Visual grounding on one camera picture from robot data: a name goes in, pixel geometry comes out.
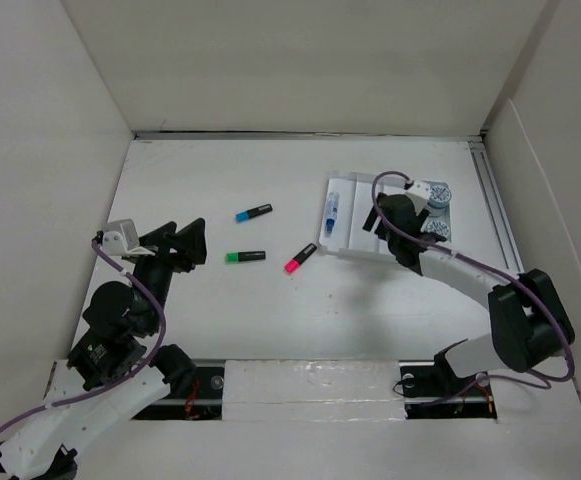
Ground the pink cap black highlighter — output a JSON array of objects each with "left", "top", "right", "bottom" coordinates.
[{"left": 284, "top": 243, "right": 317, "bottom": 274}]

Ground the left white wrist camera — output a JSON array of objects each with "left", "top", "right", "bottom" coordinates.
[{"left": 95, "top": 219, "right": 154, "bottom": 257}]

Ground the aluminium rail back edge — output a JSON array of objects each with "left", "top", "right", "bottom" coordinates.
[{"left": 134, "top": 131, "right": 483, "bottom": 142}]

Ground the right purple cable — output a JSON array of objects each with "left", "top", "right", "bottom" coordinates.
[{"left": 371, "top": 170, "right": 576, "bottom": 405}]

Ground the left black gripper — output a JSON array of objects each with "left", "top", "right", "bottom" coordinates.
[{"left": 131, "top": 216, "right": 206, "bottom": 332}]

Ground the blue round jar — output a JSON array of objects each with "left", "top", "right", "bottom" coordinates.
[
  {"left": 422, "top": 218, "right": 451, "bottom": 240},
  {"left": 428, "top": 183, "right": 452, "bottom": 209}
]

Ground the green cap black highlighter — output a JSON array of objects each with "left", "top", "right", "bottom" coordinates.
[{"left": 225, "top": 251, "right": 266, "bottom": 264}]

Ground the white divided organizer tray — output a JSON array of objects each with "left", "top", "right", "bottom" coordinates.
[{"left": 319, "top": 171, "right": 451, "bottom": 262}]

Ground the white foam block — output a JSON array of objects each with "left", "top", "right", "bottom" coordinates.
[{"left": 222, "top": 360, "right": 406, "bottom": 423}]

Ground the clear glue bottle blue cap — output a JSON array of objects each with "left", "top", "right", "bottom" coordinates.
[{"left": 324, "top": 192, "right": 340, "bottom": 235}]

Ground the aluminium rail right side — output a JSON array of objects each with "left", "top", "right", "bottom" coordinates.
[{"left": 468, "top": 137, "right": 525, "bottom": 271}]

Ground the blue cap black highlighter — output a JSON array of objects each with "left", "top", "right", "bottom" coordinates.
[{"left": 235, "top": 203, "right": 273, "bottom": 223}]

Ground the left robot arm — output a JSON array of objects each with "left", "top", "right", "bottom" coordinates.
[{"left": 0, "top": 218, "right": 207, "bottom": 479}]

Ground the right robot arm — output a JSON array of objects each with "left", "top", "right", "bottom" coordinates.
[{"left": 363, "top": 193, "right": 576, "bottom": 406}]

